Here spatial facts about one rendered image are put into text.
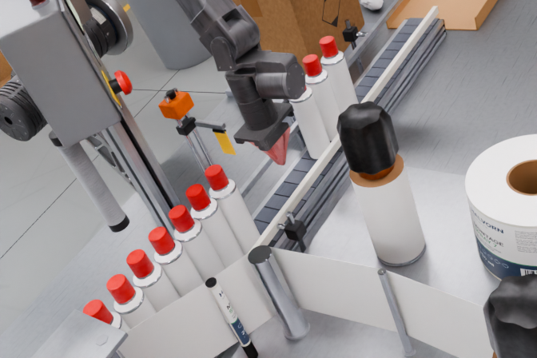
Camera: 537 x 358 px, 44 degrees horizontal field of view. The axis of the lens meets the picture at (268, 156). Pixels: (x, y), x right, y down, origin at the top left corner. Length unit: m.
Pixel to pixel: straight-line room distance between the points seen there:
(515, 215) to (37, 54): 0.70
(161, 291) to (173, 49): 2.94
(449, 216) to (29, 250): 2.38
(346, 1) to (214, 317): 1.05
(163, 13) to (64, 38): 2.90
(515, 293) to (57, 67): 0.64
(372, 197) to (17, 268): 2.38
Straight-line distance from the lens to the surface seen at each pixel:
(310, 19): 1.68
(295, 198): 1.31
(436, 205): 1.25
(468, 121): 1.51
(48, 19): 0.94
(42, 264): 3.15
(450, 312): 0.91
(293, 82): 1.03
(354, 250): 1.21
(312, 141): 1.39
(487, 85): 1.60
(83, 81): 0.97
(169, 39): 3.92
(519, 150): 1.11
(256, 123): 1.10
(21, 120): 2.18
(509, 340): 0.72
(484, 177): 1.07
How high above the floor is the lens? 1.75
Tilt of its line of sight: 35 degrees down
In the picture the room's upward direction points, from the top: 23 degrees counter-clockwise
